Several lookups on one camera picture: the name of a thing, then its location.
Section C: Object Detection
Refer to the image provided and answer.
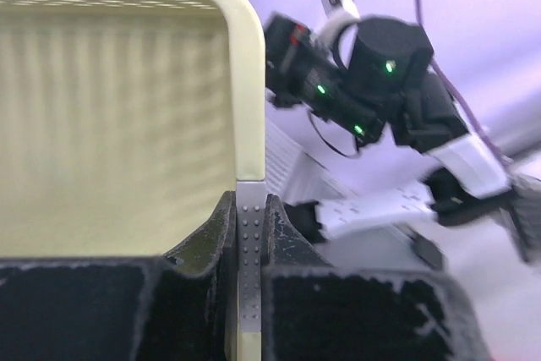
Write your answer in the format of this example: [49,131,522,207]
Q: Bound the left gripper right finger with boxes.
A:
[262,194,491,361]

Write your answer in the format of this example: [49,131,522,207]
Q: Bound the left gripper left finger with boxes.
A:
[1,192,237,360]

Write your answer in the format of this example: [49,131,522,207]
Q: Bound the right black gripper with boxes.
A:
[265,14,385,145]

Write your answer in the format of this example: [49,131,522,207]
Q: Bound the cream perforated basket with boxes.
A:
[1,0,266,360]

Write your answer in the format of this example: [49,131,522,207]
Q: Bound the white perforated basket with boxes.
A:
[265,119,353,204]

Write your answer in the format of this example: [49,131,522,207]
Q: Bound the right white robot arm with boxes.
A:
[265,14,540,265]

